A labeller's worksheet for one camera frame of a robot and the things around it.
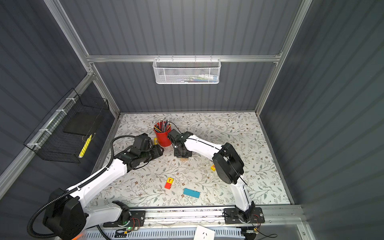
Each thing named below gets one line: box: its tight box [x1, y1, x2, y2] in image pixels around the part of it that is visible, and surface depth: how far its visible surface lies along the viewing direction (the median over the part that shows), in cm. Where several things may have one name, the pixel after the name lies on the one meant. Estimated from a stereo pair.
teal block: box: [183, 188, 201, 199], surface depth 82 cm
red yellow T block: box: [164, 177, 174, 190], surface depth 86 cm
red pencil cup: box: [153, 120, 172, 147], surface depth 96 cm
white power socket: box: [193, 225, 216, 240], surface depth 68 cm
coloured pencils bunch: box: [153, 118, 172, 133], surface depth 96 cm
